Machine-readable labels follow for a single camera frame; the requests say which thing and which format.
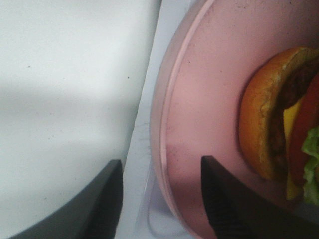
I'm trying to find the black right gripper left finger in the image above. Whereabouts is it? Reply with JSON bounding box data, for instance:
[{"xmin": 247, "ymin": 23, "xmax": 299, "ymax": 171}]
[{"xmin": 4, "ymin": 160, "xmax": 123, "ymax": 239}]

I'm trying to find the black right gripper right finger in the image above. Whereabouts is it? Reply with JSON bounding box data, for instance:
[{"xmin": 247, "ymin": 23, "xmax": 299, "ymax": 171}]
[{"xmin": 201, "ymin": 156, "xmax": 319, "ymax": 239}]

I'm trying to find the pink round plate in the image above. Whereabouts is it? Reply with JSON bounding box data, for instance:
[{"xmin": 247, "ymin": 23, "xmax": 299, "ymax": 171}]
[{"xmin": 150, "ymin": 0, "xmax": 319, "ymax": 239}]

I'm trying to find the burger with lettuce and tomato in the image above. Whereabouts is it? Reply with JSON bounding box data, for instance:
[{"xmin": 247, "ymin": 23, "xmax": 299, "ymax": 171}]
[{"xmin": 239, "ymin": 46, "xmax": 319, "ymax": 205}]

